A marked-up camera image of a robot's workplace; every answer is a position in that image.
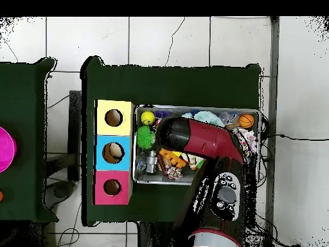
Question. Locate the pink round disc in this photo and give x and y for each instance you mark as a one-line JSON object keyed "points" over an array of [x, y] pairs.
{"points": [[5, 149]]}

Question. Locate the dark green side table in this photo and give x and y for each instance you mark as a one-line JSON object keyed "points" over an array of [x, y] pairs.
{"points": [[31, 134]]}

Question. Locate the wooden box with three holes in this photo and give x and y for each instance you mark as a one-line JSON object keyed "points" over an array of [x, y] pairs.
{"points": [[113, 149]]}

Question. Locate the green fuzzy toy with eyes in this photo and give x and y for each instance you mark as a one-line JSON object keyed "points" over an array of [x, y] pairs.
{"points": [[145, 137]]}

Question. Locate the grey vertical pole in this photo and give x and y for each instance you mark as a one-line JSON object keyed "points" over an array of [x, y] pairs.
{"points": [[272, 77]]}

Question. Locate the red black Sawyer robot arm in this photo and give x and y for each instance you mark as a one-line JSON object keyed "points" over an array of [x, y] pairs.
{"points": [[205, 139]]}

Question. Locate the dark green table cloth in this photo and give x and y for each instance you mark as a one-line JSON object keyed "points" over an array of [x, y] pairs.
{"points": [[169, 85]]}

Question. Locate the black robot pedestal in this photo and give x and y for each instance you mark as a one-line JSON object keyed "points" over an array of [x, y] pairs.
{"points": [[154, 237]]}

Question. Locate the small orange basketball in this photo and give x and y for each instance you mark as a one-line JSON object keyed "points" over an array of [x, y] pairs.
{"points": [[246, 121]]}

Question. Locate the clear shallow mesh bin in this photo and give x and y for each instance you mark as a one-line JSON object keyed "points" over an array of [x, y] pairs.
{"points": [[141, 177]]}

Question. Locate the mint green waffle cloth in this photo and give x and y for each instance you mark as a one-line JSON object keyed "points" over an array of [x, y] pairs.
{"points": [[208, 117]]}

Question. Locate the yellow smiley ball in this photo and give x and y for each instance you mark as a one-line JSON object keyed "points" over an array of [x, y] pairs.
{"points": [[147, 118]]}

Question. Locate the black stand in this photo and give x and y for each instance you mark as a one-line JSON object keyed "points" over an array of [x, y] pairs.
{"points": [[75, 134]]}

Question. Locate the orange toy building block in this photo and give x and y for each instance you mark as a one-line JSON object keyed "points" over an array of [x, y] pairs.
{"points": [[172, 158]]}

